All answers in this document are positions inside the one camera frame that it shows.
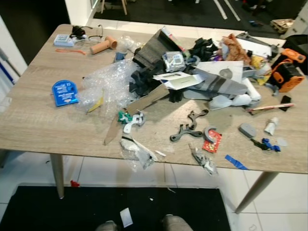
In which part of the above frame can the black floor mat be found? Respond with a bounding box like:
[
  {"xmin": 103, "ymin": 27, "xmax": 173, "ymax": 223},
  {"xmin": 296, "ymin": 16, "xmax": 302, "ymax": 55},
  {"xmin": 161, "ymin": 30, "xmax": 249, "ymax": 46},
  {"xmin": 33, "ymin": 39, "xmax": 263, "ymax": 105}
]
[{"xmin": 0, "ymin": 185, "xmax": 232, "ymax": 231}]

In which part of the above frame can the small black gadget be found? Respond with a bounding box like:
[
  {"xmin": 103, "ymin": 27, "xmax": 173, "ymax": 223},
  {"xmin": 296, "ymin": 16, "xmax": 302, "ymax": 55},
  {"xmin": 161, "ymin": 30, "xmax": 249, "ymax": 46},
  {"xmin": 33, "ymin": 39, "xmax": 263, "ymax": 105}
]
[{"xmin": 71, "ymin": 26, "xmax": 88, "ymax": 39}]

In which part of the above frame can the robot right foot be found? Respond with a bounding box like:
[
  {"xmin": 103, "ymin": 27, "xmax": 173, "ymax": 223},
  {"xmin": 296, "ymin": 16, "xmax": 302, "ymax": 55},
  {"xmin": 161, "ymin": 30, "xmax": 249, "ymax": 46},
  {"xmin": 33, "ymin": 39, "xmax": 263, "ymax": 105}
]
[{"xmin": 161, "ymin": 215, "xmax": 194, "ymax": 231}]

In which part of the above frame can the black toothed foam piece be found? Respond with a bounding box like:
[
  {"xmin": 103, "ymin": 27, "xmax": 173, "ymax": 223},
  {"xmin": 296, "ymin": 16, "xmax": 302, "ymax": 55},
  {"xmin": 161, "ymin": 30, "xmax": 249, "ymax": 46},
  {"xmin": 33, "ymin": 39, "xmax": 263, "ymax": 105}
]
[{"xmin": 129, "ymin": 65, "xmax": 167, "ymax": 97}]

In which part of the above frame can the silver foil packet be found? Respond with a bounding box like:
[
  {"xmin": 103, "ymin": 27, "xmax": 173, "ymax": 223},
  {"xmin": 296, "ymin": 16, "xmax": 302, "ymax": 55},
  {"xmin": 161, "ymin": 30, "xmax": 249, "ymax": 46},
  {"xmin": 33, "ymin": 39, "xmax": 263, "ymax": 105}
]
[{"xmin": 162, "ymin": 51, "xmax": 186, "ymax": 73}]

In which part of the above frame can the dark grey printed bracket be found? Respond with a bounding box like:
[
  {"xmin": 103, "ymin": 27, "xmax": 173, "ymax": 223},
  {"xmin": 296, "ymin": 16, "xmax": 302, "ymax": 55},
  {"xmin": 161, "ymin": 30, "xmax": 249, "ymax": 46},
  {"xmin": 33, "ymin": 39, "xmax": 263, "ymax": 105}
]
[{"xmin": 169, "ymin": 110, "xmax": 210, "ymax": 143}]

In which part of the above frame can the clear bubble wrap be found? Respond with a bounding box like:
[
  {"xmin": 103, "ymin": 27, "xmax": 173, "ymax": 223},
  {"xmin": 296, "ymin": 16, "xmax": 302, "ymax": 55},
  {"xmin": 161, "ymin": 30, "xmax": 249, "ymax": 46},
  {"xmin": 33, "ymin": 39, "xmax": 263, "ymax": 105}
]
[{"xmin": 77, "ymin": 59, "xmax": 141, "ymax": 114}]

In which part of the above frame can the white crumpled plastic bag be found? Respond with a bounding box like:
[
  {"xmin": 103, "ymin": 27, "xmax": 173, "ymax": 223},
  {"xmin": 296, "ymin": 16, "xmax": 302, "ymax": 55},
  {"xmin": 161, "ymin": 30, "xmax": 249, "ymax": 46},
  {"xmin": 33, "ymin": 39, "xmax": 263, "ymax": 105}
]
[{"xmin": 209, "ymin": 94, "xmax": 254, "ymax": 109}]

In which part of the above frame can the small yellow scrap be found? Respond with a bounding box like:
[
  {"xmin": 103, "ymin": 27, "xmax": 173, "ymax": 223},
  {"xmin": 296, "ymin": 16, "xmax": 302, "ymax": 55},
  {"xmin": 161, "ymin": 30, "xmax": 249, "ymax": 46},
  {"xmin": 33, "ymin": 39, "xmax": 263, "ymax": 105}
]
[{"xmin": 88, "ymin": 98, "xmax": 104, "ymax": 114}]

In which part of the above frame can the small black square piece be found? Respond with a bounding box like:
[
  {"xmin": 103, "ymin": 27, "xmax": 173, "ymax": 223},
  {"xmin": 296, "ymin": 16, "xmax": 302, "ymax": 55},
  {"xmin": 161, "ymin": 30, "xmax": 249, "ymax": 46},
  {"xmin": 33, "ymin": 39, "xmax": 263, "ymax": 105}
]
[{"xmin": 279, "ymin": 95, "xmax": 293, "ymax": 112}]

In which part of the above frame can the grey oval pad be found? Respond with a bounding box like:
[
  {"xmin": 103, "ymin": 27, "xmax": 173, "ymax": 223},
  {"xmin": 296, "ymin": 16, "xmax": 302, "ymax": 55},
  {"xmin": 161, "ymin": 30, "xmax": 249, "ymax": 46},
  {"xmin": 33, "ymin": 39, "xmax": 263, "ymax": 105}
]
[{"xmin": 239, "ymin": 123, "xmax": 258, "ymax": 140}]

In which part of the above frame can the light wooden table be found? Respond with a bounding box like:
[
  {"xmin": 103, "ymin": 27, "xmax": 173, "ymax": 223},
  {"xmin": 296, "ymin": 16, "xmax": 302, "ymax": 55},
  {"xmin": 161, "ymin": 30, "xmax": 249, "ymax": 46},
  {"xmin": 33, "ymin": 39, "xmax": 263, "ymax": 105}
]
[{"xmin": 0, "ymin": 24, "xmax": 308, "ymax": 213}]

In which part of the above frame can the small clear plastic bag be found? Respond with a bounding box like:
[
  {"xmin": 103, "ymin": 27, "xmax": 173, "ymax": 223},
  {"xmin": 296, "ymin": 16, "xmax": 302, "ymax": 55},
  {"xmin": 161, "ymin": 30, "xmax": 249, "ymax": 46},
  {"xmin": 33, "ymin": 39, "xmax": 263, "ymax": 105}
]
[{"xmin": 189, "ymin": 143, "xmax": 218, "ymax": 176}]

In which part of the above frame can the black crumpled glove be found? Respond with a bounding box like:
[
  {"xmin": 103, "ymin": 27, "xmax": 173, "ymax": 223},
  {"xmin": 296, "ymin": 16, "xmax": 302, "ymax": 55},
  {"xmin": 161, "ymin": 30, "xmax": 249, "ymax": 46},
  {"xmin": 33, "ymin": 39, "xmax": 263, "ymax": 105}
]
[{"xmin": 190, "ymin": 38, "xmax": 220, "ymax": 63}]

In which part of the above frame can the blue card package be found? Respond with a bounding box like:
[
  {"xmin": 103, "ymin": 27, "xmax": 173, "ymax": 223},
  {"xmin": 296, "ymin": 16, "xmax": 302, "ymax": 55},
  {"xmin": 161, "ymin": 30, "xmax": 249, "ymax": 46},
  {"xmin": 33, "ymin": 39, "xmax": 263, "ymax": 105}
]
[{"xmin": 52, "ymin": 80, "xmax": 79, "ymax": 107}]

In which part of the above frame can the white and grey flat board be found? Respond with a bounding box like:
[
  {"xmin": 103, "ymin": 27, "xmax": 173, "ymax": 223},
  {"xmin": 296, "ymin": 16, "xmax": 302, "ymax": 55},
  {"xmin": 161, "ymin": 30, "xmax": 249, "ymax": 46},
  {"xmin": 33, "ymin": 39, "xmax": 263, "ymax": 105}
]
[{"xmin": 236, "ymin": 32, "xmax": 280, "ymax": 60}]

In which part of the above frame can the green and white plastic part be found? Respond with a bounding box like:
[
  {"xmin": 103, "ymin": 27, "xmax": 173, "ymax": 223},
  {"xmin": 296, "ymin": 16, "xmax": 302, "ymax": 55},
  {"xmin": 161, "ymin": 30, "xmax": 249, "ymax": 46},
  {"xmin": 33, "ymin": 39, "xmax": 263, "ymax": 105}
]
[{"xmin": 118, "ymin": 111, "xmax": 146, "ymax": 134}]

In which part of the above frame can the brown plush toy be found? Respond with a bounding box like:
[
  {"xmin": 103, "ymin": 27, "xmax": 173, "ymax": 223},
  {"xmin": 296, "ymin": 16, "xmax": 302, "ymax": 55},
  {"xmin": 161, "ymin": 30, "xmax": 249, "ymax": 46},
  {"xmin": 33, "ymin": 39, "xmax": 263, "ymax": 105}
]
[{"xmin": 221, "ymin": 34, "xmax": 251, "ymax": 64}]

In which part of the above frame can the white sheet with grey disc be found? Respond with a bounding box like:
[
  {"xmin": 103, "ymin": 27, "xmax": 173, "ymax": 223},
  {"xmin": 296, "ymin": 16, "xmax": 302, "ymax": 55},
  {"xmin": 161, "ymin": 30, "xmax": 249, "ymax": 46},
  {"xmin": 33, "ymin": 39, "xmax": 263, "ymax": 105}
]
[{"xmin": 197, "ymin": 61, "xmax": 244, "ymax": 85}]

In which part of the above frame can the white and blue small box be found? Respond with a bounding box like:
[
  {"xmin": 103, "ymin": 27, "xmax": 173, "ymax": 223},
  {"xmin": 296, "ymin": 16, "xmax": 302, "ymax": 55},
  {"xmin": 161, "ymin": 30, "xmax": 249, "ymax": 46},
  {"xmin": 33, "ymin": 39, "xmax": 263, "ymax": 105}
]
[{"xmin": 54, "ymin": 34, "xmax": 77, "ymax": 47}]

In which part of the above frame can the flat white cardboard box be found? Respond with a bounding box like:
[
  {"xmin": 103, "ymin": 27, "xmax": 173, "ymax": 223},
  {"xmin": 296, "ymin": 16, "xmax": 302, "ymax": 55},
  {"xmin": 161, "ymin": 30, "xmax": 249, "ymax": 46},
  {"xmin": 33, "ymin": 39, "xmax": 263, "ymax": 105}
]
[{"xmin": 153, "ymin": 71, "xmax": 205, "ymax": 91}]

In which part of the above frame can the orange and black power tool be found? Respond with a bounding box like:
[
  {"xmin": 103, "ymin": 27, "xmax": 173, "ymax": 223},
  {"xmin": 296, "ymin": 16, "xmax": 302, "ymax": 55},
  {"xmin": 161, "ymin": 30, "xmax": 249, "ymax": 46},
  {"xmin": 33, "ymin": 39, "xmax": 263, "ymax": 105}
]
[{"xmin": 269, "ymin": 48, "xmax": 307, "ymax": 93}]

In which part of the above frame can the dark grey ribbed foam block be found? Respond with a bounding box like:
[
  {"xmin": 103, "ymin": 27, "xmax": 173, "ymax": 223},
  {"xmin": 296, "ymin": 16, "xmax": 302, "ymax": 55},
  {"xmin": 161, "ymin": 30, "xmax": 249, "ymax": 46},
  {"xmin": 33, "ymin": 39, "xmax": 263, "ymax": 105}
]
[{"xmin": 133, "ymin": 30, "xmax": 181, "ymax": 68}]

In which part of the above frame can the tan plastic cylinder handle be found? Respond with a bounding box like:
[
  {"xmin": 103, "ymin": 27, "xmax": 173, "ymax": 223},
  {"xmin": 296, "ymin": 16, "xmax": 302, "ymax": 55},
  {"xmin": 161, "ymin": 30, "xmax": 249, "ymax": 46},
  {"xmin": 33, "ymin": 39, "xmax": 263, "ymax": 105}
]
[{"xmin": 90, "ymin": 36, "xmax": 118, "ymax": 55}]

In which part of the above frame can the small white bottle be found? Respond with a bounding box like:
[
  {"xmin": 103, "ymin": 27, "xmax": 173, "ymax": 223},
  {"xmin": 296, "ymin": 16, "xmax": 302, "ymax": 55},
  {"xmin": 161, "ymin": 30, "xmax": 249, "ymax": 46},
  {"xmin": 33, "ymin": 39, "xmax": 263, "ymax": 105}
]
[{"xmin": 264, "ymin": 117, "xmax": 280, "ymax": 136}]

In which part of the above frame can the red and white thin stick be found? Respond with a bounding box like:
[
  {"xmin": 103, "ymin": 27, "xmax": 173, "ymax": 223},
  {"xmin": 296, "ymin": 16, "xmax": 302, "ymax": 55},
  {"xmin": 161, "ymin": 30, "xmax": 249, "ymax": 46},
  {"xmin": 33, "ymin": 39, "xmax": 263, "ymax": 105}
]
[{"xmin": 246, "ymin": 103, "xmax": 295, "ymax": 113}]

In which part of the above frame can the large clear plastic bag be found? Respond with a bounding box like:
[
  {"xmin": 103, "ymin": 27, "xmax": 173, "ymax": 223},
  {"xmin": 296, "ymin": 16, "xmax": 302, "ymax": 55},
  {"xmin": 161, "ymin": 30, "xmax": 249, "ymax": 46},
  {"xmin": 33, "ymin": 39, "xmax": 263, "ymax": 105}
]
[{"xmin": 119, "ymin": 136, "xmax": 157, "ymax": 170}]

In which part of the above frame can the large black carpet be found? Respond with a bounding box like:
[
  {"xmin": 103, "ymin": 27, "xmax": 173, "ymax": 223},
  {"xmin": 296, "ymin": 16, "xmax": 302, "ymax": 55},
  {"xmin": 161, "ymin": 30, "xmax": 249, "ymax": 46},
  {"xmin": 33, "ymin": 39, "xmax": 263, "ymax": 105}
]
[{"xmin": 94, "ymin": 0, "xmax": 308, "ymax": 39}]

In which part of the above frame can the thin orange strip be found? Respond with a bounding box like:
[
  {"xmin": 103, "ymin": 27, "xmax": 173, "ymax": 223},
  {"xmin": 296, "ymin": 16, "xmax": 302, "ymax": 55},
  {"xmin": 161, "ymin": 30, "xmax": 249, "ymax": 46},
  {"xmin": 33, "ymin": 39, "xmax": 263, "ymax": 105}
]
[{"xmin": 55, "ymin": 48, "xmax": 88, "ymax": 55}]

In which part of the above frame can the red snack packet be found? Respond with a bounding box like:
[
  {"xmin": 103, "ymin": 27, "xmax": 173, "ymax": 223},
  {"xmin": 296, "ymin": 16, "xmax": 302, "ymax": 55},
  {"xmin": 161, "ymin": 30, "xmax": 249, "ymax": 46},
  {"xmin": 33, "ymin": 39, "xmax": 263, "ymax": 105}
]
[{"xmin": 202, "ymin": 131, "xmax": 223, "ymax": 154}]

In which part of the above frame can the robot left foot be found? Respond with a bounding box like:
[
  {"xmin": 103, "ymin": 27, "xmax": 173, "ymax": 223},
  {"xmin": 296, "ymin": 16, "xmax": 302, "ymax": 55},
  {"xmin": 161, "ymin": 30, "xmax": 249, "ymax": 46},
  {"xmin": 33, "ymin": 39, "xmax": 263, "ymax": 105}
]
[{"xmin": 95, "ymin": 220, "xmax": 119, "ymax": 231}]

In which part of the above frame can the grey ring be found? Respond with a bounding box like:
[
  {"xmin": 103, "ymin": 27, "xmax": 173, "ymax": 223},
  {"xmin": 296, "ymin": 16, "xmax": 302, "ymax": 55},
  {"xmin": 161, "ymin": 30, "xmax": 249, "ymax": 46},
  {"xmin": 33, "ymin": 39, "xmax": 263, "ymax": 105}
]
[{"xmin": 203, "ymin": 126, "xmax": 218, "ymax": 144}]

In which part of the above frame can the white paper scrap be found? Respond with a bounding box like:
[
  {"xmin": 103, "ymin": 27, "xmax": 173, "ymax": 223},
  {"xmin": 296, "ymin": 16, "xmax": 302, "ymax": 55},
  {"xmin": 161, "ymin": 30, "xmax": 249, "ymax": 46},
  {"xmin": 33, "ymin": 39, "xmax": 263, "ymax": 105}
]
[{"xmin": 120, "ymin": 208, "xmax": 134, "ymax": 228}]

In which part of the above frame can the blue tape strip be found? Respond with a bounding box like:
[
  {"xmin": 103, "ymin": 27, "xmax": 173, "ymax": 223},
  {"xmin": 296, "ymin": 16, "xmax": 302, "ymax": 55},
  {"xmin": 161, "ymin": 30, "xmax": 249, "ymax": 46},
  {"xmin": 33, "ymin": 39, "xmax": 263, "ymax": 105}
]
[{"xmin": 224, "ymin": 154, "xmax": 249, "ymax": 171}]

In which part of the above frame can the white paper roll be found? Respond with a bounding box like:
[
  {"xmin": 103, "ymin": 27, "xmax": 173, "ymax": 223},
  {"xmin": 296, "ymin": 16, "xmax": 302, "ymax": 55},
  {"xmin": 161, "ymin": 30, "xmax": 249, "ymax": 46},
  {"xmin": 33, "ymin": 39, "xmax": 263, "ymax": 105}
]
[{"xmin": 241, "ymin": 77, "xmax": 262, "ymax": 102}]

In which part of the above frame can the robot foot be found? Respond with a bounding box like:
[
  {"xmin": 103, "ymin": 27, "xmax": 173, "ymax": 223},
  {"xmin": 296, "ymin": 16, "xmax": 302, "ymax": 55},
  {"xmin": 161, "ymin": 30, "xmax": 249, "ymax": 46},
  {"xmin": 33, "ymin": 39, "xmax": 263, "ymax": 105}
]
[
  {"xmin": 95, "ymin": 220, "xmax": 119, "ymax": 231},
  {"xmin": 161, "ymin": 215, "xmax": 194, "ymax": 231}
]

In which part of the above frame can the blue and black clip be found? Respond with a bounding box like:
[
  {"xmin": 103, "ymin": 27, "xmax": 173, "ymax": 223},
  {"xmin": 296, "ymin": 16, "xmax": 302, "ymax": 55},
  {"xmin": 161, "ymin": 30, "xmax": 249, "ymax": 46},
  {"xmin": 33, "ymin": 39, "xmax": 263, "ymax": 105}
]
[{"xmin": 254, "ymin": 138, "xmax": 282, "ymax": 153}]

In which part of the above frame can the long brown cardboard strip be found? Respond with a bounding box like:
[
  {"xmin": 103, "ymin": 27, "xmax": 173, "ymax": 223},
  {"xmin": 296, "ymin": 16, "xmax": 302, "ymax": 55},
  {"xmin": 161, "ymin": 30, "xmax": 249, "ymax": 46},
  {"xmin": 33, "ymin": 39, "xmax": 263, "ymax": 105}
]
[{"xmin": 103, "ymin": 84, "xmax": 170, "ymax": 146}]

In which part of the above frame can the grey striped flat panel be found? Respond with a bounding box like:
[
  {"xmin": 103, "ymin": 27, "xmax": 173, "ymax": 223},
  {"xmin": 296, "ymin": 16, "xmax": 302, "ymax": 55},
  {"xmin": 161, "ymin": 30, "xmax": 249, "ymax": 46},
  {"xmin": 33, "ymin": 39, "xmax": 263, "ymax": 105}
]
[{"xmin": 185, "ymin": 67, "xmax": 249, "ymax": 97}]

